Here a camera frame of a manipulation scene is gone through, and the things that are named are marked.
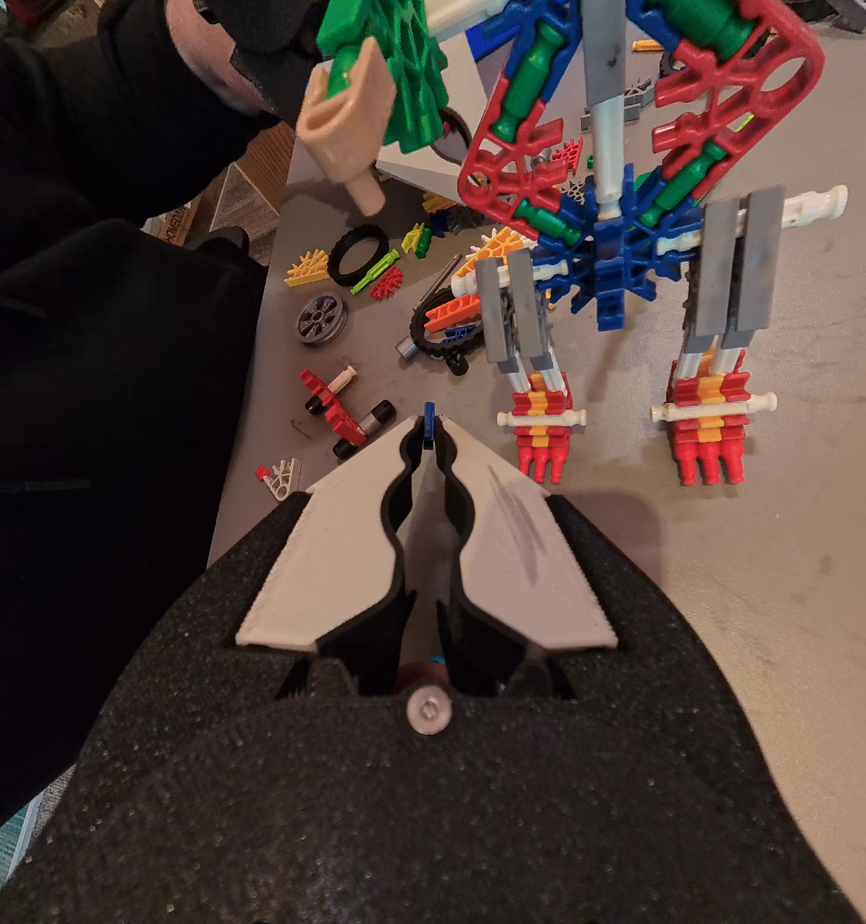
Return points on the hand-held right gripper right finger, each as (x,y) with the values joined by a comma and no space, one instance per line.
(534,570)

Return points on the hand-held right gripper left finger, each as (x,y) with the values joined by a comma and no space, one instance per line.
(324,563)

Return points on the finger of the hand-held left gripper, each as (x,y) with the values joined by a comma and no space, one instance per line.
(418,170)

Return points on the small blue clip connector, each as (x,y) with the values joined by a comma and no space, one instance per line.
(428,424)

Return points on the colourful construction toy model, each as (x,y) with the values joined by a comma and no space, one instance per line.
(610,260)

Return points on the person's left forearm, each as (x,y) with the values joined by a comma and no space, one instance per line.
(115,108)

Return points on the person's left hand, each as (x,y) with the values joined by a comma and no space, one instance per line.
(194,43)

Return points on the person's right hand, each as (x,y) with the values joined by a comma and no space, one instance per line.
(415,677)

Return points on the small yellow connector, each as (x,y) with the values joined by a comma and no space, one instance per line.
(409,238)

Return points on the small green rod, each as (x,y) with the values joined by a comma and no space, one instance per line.
(424,242)

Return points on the white and red connector piece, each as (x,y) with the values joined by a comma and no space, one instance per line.
(282,480)

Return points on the white snowflake connector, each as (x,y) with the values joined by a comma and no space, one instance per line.
(485,237)

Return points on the lime green rod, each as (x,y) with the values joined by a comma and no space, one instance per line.
(375,272)

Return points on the yellow snowflake connector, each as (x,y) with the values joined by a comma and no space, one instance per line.
(498,249)

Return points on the thin grey rod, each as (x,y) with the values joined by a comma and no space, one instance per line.
(440,281)

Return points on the red fan connector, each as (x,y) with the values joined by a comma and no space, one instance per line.
(387,283)

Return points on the small black toy tyre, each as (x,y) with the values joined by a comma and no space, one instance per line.
(335,260)

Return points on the orange ladder connector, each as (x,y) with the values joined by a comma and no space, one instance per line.
(447,314)

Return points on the yellow fan connector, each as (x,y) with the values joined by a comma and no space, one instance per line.
(308,273)

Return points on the small red connector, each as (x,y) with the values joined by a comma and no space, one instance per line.
(568,153)

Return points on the red toy piece assembly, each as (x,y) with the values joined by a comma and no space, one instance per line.
(332,408)

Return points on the small blue fan connector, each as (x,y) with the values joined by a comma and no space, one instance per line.
(461,333)

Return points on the grey wheel hub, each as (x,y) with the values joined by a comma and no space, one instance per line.
(322,317)

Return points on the brown cardboard box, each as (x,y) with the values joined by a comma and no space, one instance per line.
(176,225)

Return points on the dark grey connector piece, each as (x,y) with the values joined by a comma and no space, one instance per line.
(638,90)

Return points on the orange short rod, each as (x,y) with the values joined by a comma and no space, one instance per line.
(646,45)

